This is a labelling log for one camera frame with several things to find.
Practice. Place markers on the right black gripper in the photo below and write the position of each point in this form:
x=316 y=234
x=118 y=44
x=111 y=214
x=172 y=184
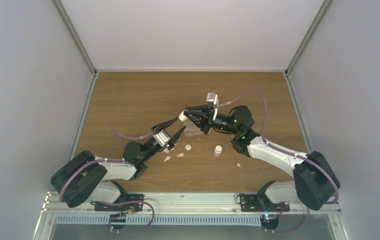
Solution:
x=207 y=118

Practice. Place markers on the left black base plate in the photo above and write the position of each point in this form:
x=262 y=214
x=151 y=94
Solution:
x=130 y=202

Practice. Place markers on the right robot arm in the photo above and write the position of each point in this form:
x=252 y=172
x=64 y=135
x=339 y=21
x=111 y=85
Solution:
x=314 y=183

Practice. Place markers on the white slotted cable duct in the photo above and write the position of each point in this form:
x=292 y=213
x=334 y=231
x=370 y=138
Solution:
x=159 y=219

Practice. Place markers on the white pill fragments pile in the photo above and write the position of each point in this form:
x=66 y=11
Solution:
x=173 y=153

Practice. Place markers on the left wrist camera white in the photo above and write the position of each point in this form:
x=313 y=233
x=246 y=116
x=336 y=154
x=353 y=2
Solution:
x=162 y=137

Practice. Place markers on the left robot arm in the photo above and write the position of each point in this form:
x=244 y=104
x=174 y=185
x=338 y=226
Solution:
x=89 y=177

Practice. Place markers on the capped white pill bottle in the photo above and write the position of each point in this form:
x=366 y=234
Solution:
x=218 y=150

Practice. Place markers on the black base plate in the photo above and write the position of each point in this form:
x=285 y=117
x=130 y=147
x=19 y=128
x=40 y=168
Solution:
x=259 y=203
x=130 y=202

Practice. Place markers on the aluminium front rail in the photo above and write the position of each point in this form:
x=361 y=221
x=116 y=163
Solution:
x=163 y=203

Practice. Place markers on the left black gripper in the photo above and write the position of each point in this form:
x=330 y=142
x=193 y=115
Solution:
x=151 y=148

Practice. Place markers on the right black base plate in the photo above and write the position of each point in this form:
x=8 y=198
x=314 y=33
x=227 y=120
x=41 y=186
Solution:
x=259 y=203

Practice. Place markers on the clear plastic pill organizer box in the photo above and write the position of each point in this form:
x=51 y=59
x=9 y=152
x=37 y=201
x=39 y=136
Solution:
x=191 y=129

